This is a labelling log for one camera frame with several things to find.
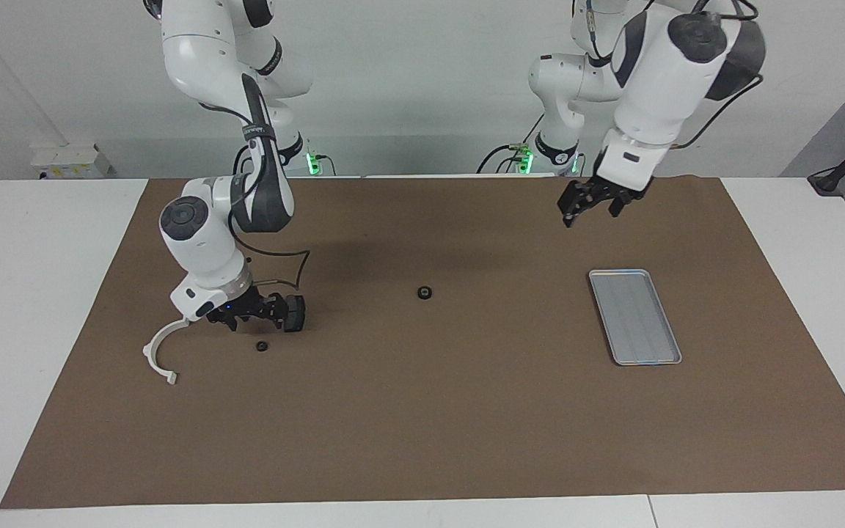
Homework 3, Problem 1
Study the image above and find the silver metal ribbed tray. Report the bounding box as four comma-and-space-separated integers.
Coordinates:
588, 269, 683, 366

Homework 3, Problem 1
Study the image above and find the brown table mat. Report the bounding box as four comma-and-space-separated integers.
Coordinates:
0, 176, 845, 509

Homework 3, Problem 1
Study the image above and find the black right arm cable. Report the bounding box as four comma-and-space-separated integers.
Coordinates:
228, 103, 312, 291

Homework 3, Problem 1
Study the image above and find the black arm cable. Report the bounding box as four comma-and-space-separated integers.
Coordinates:
228, 103, 312, 291
676, 0, 766, 151

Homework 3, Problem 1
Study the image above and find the white half-ring clamp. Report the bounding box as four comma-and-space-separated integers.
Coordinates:
142, 317, 192, 386

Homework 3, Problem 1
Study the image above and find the black base cable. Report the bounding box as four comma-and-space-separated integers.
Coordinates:
476, 139, 544, 175

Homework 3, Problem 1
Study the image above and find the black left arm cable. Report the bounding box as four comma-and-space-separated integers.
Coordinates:
676, 0, 766, 151

